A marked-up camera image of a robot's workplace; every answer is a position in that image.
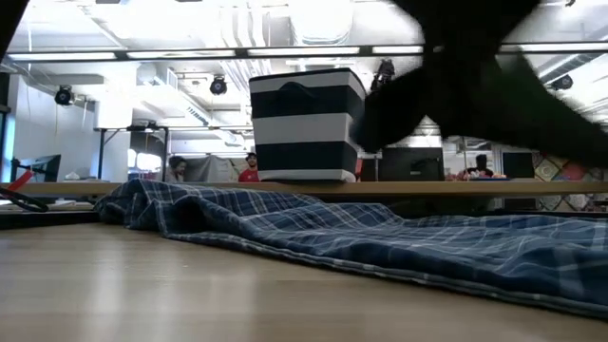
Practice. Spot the grey covered furniture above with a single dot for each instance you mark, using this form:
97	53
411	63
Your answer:
209	168

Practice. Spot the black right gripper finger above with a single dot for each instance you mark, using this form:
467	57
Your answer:
546	123
394	114

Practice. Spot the person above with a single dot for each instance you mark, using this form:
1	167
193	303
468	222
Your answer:
176	170
480	167
249	172

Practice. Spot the blue plaid pajama pants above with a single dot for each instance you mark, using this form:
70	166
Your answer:
380	237

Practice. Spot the navy white striped laundry bin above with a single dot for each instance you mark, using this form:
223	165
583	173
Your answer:
309	128

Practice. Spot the grey ceiling duct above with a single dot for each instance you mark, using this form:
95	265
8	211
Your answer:
570	64

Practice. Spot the black ceiling spotlight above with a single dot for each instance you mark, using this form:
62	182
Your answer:
218	86
385	71
563	82
64	96

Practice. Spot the colourful patchwork quilt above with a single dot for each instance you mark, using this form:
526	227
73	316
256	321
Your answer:
570	176

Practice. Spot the black computer monitor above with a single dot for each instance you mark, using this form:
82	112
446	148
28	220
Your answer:
43	168
518	167

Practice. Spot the red tool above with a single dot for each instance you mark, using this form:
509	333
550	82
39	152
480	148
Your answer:
20	180

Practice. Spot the black equipment case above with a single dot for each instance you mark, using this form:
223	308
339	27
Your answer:
413	164

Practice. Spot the black ceiling light rail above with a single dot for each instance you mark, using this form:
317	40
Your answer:
190	53

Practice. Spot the black-legged background table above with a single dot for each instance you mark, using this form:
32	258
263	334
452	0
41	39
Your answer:
101	157

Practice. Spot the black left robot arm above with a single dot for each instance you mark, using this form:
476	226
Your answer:
7	19

